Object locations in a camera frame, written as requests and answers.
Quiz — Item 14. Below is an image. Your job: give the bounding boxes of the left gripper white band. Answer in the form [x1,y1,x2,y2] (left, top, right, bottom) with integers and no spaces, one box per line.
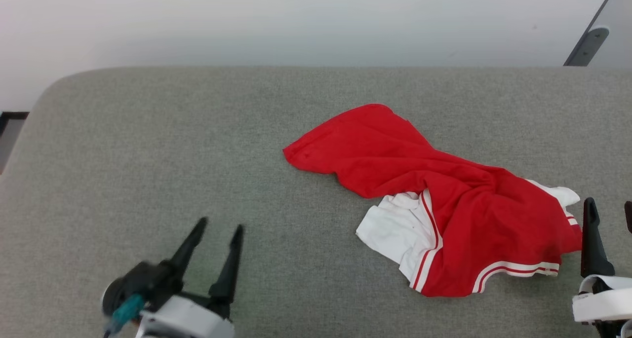
[136,217,244,338]

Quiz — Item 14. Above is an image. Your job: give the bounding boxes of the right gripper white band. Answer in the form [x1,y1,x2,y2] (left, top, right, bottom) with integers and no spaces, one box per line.
[572,197,632,338]

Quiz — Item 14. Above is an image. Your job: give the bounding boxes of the red and white garment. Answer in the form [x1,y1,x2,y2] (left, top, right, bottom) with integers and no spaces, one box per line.
[282,103,583,298]

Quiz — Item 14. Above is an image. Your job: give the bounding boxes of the teal cable connector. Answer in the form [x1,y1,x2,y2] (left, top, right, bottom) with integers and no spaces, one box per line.
[105,294,145,335]

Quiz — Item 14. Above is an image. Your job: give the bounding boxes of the grey metal frame panel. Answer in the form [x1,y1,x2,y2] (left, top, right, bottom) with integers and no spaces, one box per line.
[564,0,632,67]

